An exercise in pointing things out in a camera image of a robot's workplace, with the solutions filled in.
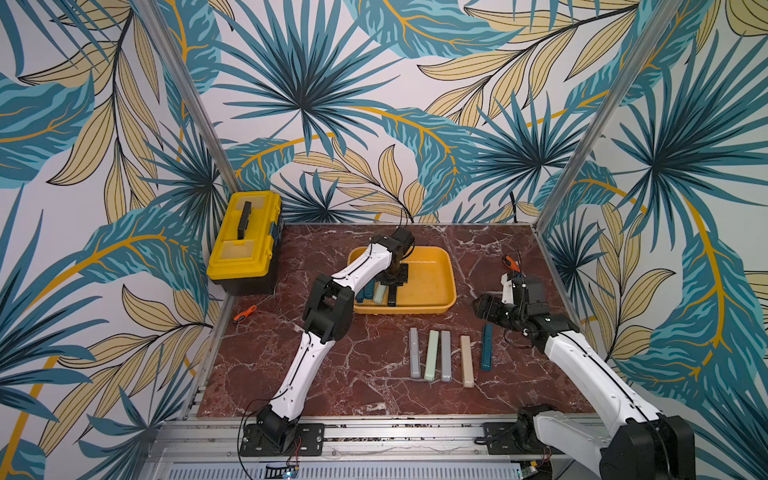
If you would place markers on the grey pruner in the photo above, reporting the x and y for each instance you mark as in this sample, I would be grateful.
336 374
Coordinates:
445 356
414 353

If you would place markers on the aluminium front rail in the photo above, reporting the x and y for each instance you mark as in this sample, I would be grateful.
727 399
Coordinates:
399 447

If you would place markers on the left aluminium corner post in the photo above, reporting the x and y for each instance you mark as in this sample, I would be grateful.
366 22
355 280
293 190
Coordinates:
160 33

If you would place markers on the right aluminium corner post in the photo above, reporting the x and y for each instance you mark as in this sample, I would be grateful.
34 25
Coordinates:
626 76

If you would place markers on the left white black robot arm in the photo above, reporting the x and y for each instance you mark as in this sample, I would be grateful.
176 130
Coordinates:
327 318

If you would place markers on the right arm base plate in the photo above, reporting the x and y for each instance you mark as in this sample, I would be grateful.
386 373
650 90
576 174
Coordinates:
512 438

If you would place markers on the beige pruner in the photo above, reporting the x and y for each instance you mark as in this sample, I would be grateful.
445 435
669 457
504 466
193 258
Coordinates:
467 369

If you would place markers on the orange screwdriver right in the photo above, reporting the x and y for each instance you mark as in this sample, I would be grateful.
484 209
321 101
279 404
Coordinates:
511 264

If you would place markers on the yellow black toolbox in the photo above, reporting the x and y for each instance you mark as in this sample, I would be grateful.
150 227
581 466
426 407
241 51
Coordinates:
244 259

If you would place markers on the light green pruner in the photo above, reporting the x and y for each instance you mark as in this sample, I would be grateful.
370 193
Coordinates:
380 293
431 356

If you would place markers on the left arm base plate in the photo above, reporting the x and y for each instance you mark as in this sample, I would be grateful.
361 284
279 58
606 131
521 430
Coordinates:
309 442

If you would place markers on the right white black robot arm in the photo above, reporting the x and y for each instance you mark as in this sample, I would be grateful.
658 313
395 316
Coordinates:
640 442

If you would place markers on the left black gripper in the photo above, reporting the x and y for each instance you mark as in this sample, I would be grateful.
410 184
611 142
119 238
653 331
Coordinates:
400 280

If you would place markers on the grey pruner right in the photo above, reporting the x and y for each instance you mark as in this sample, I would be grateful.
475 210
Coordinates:
445 356

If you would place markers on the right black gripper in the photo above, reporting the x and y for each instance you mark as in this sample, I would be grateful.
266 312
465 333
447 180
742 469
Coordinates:
491 306

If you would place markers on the aluminium corner post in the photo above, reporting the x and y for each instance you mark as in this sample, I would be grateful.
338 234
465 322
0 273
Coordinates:
160 33
626 76

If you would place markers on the yellow plastic storage tray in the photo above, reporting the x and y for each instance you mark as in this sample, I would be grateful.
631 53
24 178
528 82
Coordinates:
430 288

